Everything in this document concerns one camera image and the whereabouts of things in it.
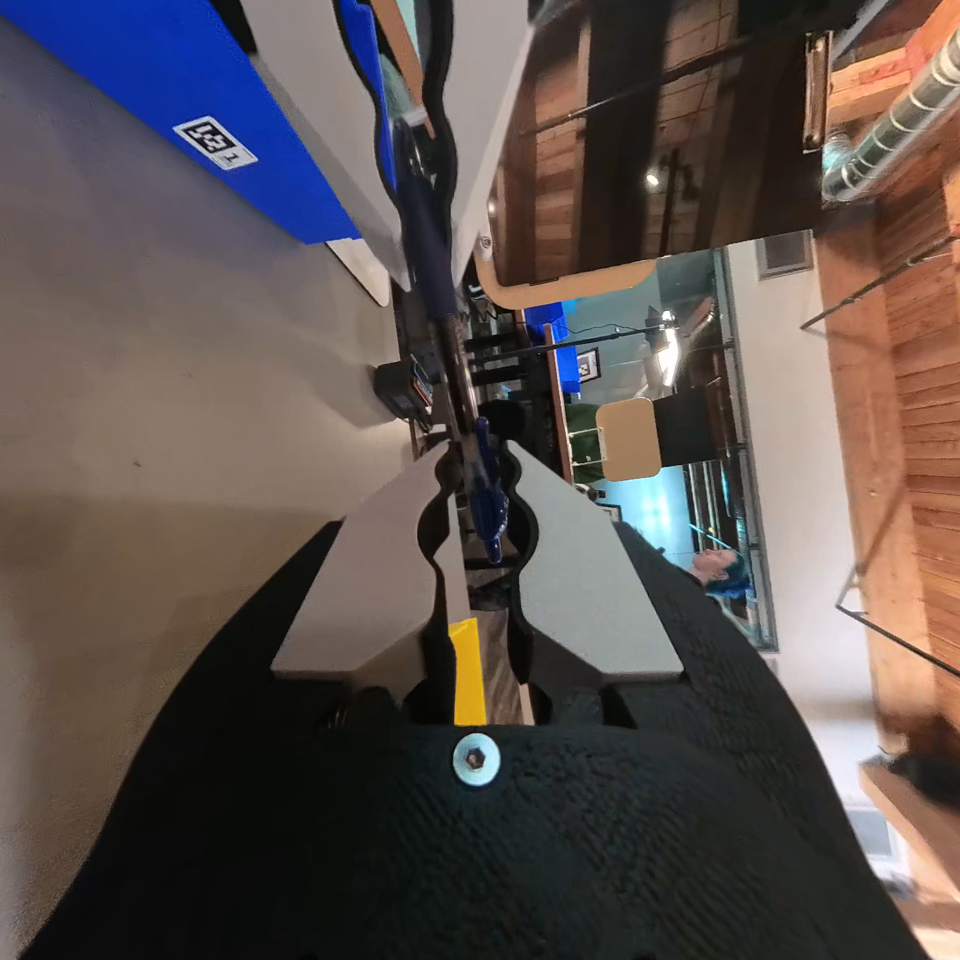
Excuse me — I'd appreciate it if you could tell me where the black metal hanging frame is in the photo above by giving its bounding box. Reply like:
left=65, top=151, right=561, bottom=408
left=798, top=236, right=960, bottom=678

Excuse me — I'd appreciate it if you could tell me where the wall vent grille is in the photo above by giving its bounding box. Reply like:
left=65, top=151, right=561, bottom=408
left=756, top=232, right=816, bottom=281

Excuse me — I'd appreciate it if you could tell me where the blue plastic bin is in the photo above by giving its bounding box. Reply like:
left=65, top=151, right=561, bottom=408
left=0, top=0, right=399, bottom=245

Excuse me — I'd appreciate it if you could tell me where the studio light on tripod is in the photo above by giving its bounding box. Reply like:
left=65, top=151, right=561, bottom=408
left=517, top=307, right=681, bottom=359

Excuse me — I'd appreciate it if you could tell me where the yellow plastic bin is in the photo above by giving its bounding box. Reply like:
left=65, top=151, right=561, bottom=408
left=448, top=618, right=489, bottom=727

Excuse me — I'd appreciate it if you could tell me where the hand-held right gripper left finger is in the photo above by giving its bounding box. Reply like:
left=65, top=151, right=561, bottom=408
left=270, top=442, right=472, bottom=699

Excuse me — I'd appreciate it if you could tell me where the silver ventilation duct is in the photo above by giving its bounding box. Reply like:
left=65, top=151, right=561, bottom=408
left=821, top=45, right=960, bottom=205

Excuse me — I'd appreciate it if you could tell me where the dark blue handled tool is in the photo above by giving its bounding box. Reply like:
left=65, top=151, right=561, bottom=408
left=393, top=112, right=513, bottom=565

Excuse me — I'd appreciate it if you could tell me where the black battery charger case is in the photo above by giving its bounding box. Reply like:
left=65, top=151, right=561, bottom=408
left=375, top=358, right=436, bottom=423

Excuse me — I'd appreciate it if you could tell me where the tan backed screen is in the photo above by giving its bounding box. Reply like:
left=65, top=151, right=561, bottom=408
left=596, top=397, right=663, bottom=483

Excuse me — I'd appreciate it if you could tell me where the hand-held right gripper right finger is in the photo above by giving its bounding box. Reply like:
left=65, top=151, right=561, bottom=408
left=504, top=441, right=685, bottom=690

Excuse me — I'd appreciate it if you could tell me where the black hanging panel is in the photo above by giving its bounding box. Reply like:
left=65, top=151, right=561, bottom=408
left=652, top=386, right=726, bottom=464

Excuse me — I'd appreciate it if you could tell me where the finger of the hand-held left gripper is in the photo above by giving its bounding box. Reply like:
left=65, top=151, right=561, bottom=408
left=421, top=0, right=535, bottom=262
left=240, top=0, right=415, bottom=294

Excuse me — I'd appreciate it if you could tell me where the blue background bin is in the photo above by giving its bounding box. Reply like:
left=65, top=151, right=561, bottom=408
left=522, top=300, right=584, bottom=396

